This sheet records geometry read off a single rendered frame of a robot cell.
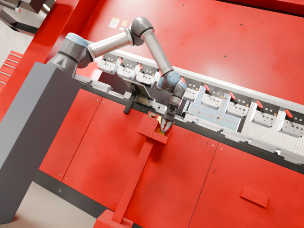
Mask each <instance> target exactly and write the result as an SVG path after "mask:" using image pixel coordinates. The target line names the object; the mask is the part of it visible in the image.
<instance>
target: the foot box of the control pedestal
mask: <svg viewBox="0 0 304 228"><path fill-rule="evenodd" d="M113 214H114V212H112V211H110V210H108V209H106V210H105V211H104V212H103V213H102V214H101V215H100V216H99V217H98V218H97V220H96V222H95V224H94V226H93V228H132V226H133V221H130V220H128V219H126V218H123V220H122V222H121V224H119V223H118V222H115V221H113V220H112V217H113Z"/></svg>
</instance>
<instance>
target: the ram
mask: <svg viewBox="0 0 304 228"><path fill-rule="evenodd" d="M139 16H142V17H145V18H147V19H148V20H149V21H150V23H151V24H152V26H153V28H154V30H155V32H154V34H155V35H156V37H157V39H158V41H159V43H160V45H161V47H162V49H163V50H164V52H165V54H166V56H167V58H168V60H169V62H170V64H171V65H172V66H174V67H178V68H181V69H185V70H188V71H191V72H195V73H198V74H201V75H204V76H208V77H211V78H214V79H218V80H221V81H224V82H228V83H231V84H234V85H238V86H241V87H244V88H248V89H251V90H255V91H258V92H261V93H264V94H267V95H271V96H274V97H277V98H281V99H284V100H288V101H291V102H294V103H298V104H300V105H304V18H303V17H298V16H293V15H288V14H282V13H277V12H272V11H267V10H262V9H256V8H251V7H246V6H242V5H235V4H230V3H226V2H221V1H216V0H99V2H98V4H97V6H96V8H95V10H94V11H93V13H92V15H91V17H90V19H89V20H88V22H87V24H86V26H85V28H84V30H83V31H82V33H81V35H80V37H82V38H83V39H85V40H88V41H92V42H95V43H96V42H99V41H101V40H104V39H107V38H109V37H112V36H114V35H117V34H120V33H122V32H124V30H125V29H126V28H129V26H130V24H131V22H132V21H133V20H134V19H135V18H136V17H139ZM113 17H114V18H118V19H120V21H119V23H118V25H117V27H116V28H111V27H109V24H110V22H111V20H112V18H113ZM123 20H126V21H128V22H127V24H126V26H125V27H124V26H121V24H122V22H123ZM120 27H123V28H124V30H119V28H120ZM118 50H121V51H125V52H128V53H131V54H135V55H138V56H141V57H145V58H148V59H152V60H154V58H153V57H152V55H151V53H150V51H149V49H148V47H147V45H146V43H145V42H144V44H142V45H140V46H135V45H134V46H129V45H127V46H125V47H123V48H120V49H118ZM110 54H114V55H116V56H119V57H120V58H121V60H123V58H126V59H129V60H132V61H136V62H138V63H139V64H140V65H141V66H142V64H145V65H149V66H152V67H155V68H158V66H157V65H156V64H153V63H150V62H146V61H143V60H140V59H137V58H134V57H130V56H127V55H123V54H121V53H117V52H114V51H113V52H110ZM158 71H159V68H158ZM174 71H175V72H177V73H179V75H180V77H183V78H184V77H187V78H190V79H193V80H197V81H200V82H202V85H201V86H204V85H205V84H206V85H208V84H210V85H213V86H216V87H219V88H222V89H226V92H225V93H226V94H228V95H229V93H230V92H235V93H239V94H242V95H245V96H248V97H252V100H251V102H254V103H256V101H258V100H261V101H265V102H267V103H270V104H274V105H277V106H280V109H279V111H284V110H286V109H290V110H293V111H296V112H300V113H303V114H304V109H300V108H296V107H294V106H290V105H287V104H283V103H280V102H277V101H274V100H271V99H267V98H264V97H261V96H257V95H254V94H251V93H248V92H245V91H241V90H238V89H234V88H232V87H228V86H225V85H222V84H218V83H215V82H212V81H208V80H205V79H202V78H199V77H195V76H192V75H189V74H185V73H183V72H179V71H176V70H174Z"/></svg>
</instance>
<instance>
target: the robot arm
mask: <svg viewBox="0 0 304 228"><path fill-rule="evenodd" d="M154 32H155V30H154V28H153V26H152V24H151V23H150V21H149V20H148V19H147V18H145V17H142V16H139V17H136V18H135V19H134V20H133V21H132V25H131V27H129V28H126V29H125V30H124V32H122V33H120V34H117V35H114V36H112V37H109V38H107V39H104V40H101V41H99V42H96V43H94V44H91V45H88V42H87V41H86V40H85V39H83V38H82V37H80V36H78V35H76V34H74V33H68V35H67V36H66V37H65V39H64V41H63V43H62V45H61V47H60V48H59V50H58V52H57V54H56V55H55V56H54V57H53V58H52V59H51V60H49V61H48V62H47V63H46V64H47V65H51V66H54V67H57V68H59V69H60V70H62V71H63V72H65V73H66V74H68V75H69V76H71V77H72V78H75V77H76V76H75V75H76V68H78V69H83V68H86V67H87V66H88V65H89V63H92V62H94V61H95V59H96V58H98V57H100V56H103V55H105V54H107V53H110V52H113V51H115V50H118V49H120V48H123V47H125V46H127V45H129V46H134V45H135V46H140V45H142V44H144V42H145V43H146V45H147V47H148V49H149V51H150V53H151V55H152V57H153V58H154V60H155V62H156V64H157V66H158V68H159V70H160V71H161V73H162V75H163V77H161V78H160V80H159V82H158V84H157V87H159V88H161V89H163V90H165V91H167V92H169V93H172V96H171V98H170V102H169V105H170V106H169V109H168V110H166V111H165V113H164V114H163V115H162V117H161V133H165V132H166V131H167V130H168V129H169V128H170V127H171V126H172V125H173V123H174V121H175V119H174V118H175V116H176V114H175V110H176V108H179V106H180V104H181V102H182V99H183V96H184V94H185V92H186V89H187V85H186V84H185V83H183V82H180V79H181V77H180V75H179V73H177V72H175V71H174V69H173V67H172V65H171V64H170V62H169V60H168V58H167V56H166V54H165V52H164V50H163V49H162V47H161V45H160V43H159V41H158V39H157V37H156V35H155V34H154ZM165 120H168V121H169V122H167V124H166V121H165ZM165 124H166V127H165V129H164V130H163V128H164V125H165Z"/></svg>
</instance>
